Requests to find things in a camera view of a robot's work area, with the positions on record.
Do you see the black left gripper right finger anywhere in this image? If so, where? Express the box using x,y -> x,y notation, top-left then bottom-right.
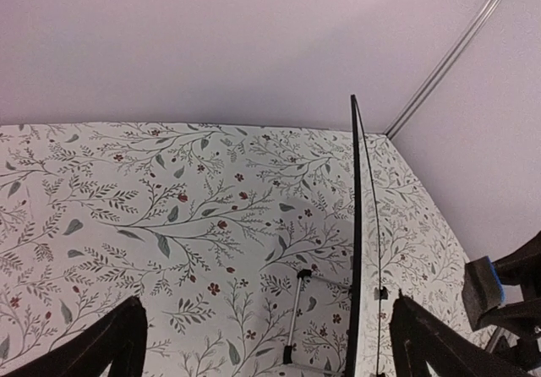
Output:
390,293 -> 527,376

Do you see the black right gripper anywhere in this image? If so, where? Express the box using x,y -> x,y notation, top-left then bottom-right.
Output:
475,232 -> 540,372

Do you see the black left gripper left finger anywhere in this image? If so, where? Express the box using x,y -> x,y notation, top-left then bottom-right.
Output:
9,296 -> 147,377

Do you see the blue whiteboard eraser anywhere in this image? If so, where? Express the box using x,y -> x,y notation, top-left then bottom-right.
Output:
462,256 -> 505,331

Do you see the white whiteboard black frame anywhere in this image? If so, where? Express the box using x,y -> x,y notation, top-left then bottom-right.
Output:
344,95 -> 382,376

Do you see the black whiteboard stand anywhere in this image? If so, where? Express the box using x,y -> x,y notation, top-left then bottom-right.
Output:
282,268 -> 352,376

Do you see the floral patterned table mat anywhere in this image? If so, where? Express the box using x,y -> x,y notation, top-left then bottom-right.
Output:
0,122 -> 498,377

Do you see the right aluminium corner post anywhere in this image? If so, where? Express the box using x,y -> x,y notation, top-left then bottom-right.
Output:
383,0 -> 502,139

